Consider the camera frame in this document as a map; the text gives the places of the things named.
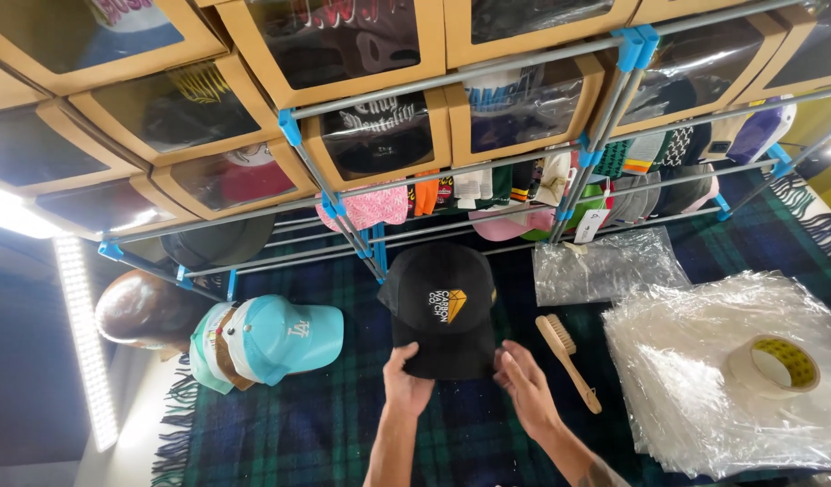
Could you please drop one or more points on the person's left hand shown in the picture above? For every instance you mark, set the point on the person's left hand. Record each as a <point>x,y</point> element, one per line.
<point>405,389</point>

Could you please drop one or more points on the person's right hand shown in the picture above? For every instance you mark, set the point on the person's right hand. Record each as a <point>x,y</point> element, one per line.
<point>527,392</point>

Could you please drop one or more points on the black cap with gold logo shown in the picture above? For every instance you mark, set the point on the black cap with gold logo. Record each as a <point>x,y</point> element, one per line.
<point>442,284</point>

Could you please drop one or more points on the wooden brush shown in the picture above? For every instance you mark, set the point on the wooden brush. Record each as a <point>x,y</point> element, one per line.
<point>564,352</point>

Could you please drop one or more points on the dark plaid fringed blanket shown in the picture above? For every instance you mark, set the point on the dark plaid fringed blanket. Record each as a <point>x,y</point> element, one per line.
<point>307,433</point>

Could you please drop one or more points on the light blue cap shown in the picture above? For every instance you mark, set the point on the light blue cap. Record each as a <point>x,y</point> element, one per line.
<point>287,331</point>

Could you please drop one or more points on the crumpled clear plastic bag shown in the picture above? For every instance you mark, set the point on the crumpled clear plastic bag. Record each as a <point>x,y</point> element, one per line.
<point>604,270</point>

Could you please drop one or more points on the stack of clear plastic bags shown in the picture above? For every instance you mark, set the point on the stack of clear plastic bags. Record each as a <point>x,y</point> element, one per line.
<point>672,379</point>

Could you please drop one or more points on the white paper tag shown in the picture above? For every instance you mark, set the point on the white paper tag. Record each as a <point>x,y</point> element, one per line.
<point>590,226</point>

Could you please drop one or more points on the white and brown cap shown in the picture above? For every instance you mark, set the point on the white and brown cap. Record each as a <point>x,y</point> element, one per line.
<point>224,352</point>

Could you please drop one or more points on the mint green cap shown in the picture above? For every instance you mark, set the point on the mint green cap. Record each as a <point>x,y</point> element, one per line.
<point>202,358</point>

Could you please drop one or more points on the row of hanging caps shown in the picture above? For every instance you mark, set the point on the row of hanging caps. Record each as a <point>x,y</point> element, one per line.
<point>503,186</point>

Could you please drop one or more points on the dark grey cap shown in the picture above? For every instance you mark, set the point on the dark grey cap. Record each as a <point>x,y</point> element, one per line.
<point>216,240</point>

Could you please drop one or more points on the roll of clear tape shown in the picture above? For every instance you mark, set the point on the roll of clear tape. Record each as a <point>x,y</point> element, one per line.
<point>797,362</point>

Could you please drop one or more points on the brown glossy mannequin head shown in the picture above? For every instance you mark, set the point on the brown glossy mannequin head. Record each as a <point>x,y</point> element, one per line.
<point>141,311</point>

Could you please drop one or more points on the grey rack with blue joints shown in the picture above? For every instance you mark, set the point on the grey rack with blue joints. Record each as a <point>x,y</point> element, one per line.
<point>456,78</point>

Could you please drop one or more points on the white LED light strip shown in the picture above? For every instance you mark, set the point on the white LED light strip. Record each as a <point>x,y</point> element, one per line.
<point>87,338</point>

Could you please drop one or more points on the stack of cardboard window boxes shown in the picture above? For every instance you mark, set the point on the stack of cardboard window boxes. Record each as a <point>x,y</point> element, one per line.
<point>185,108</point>

